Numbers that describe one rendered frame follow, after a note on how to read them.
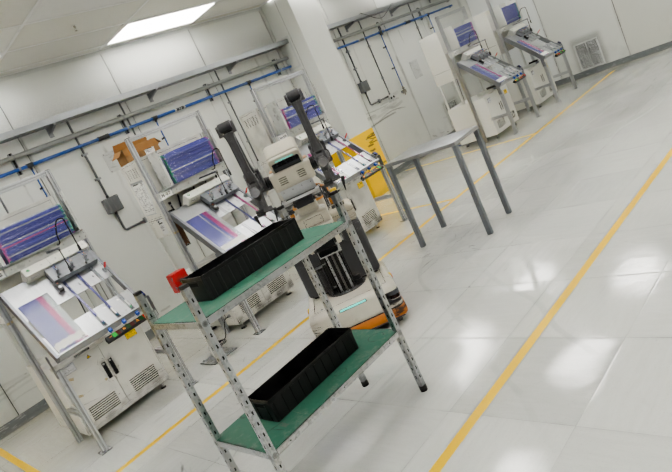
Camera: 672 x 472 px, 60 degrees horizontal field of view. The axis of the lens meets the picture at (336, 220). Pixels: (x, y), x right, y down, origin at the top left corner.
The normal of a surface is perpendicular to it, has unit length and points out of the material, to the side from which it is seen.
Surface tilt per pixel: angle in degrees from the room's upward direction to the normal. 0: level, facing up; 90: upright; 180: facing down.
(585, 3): 90
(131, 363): 90
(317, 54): 90
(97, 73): 90
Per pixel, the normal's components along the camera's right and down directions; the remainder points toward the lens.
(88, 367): 0.65, -0.15
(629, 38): -0.63, 0.43
